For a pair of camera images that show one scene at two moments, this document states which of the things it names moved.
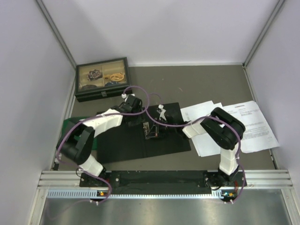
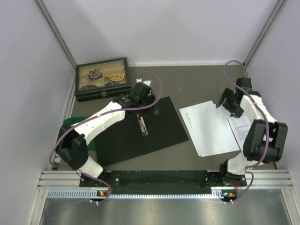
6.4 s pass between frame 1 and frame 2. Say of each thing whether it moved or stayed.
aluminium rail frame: stayed
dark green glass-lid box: stayed
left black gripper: moved
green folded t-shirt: stayed
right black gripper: moved
